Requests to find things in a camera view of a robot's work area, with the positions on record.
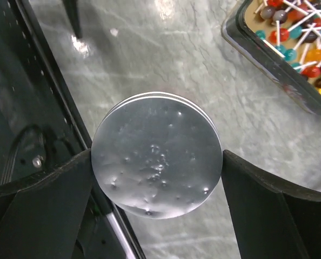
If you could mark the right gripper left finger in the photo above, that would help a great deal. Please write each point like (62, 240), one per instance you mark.
(41, 214)

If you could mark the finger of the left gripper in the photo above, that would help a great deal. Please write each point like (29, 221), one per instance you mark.
(72, 12)

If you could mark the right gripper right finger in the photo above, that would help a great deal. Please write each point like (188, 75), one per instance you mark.
(272, 217)

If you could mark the clear jar lid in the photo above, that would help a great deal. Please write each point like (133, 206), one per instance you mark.
(157, 155)

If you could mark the gold tin of lollipops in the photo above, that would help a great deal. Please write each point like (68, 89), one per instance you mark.
(283, 39)

